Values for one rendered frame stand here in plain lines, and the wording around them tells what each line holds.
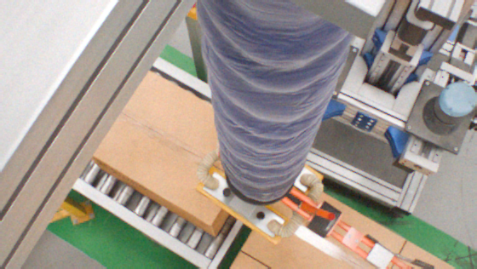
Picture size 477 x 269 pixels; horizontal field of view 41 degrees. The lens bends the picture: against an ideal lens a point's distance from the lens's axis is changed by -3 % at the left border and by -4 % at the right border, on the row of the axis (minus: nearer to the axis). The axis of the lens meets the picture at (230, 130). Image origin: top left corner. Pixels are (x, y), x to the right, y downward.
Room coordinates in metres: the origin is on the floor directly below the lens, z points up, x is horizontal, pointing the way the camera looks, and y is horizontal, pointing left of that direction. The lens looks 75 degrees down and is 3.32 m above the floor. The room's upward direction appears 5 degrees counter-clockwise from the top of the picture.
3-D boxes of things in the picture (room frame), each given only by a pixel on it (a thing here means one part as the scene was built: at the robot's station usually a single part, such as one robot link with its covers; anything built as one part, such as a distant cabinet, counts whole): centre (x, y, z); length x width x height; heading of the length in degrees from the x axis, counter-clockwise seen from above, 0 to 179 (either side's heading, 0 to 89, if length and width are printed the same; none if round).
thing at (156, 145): (0.63, 0.23, 0.75); 0.60 x 0.40 x 0.40; 55
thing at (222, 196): (0.34, -0.02, 1.13); 0.34 x 0.10 x 0.05; 50
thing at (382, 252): (0.11, -0.44, 1.23); 0.07 x 0.07 x 0.04; 50
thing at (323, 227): (0.25, -0.27, 1.24); 0.10 x 0.08 x 0.06; 140
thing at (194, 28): (1.17, 0.11, 0.50); 0.07 x 0.07 x 1.00; 54
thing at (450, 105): (0.61, -0.80, 1.20); 0.13 x 0.12 x 0.14; 89
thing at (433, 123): (0.61, -0.79, 1.09); 0.15 x 0.15 x 0.10
